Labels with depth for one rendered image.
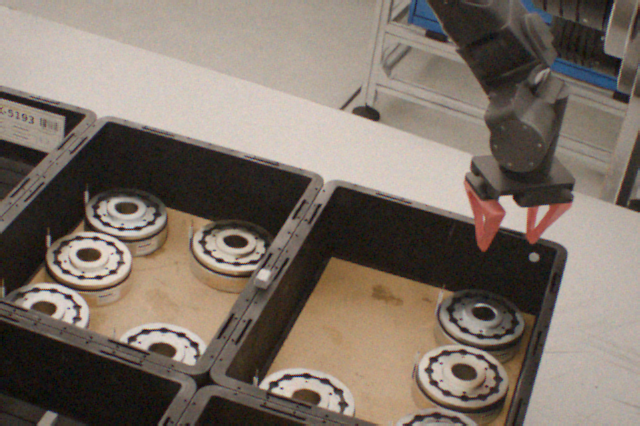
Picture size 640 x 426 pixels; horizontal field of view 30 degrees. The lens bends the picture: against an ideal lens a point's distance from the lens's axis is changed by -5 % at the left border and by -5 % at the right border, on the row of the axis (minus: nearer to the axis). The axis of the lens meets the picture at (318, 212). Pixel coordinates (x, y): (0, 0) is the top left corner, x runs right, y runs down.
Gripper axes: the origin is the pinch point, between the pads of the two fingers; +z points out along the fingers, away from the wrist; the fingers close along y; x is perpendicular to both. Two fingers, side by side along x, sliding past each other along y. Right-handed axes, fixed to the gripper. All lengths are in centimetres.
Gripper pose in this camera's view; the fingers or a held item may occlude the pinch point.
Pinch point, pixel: (507, 238)
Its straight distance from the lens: 135.8
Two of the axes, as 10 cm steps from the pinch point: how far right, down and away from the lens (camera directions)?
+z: -1.2, 8.1, 5.7
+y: 9.3, -1.1, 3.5
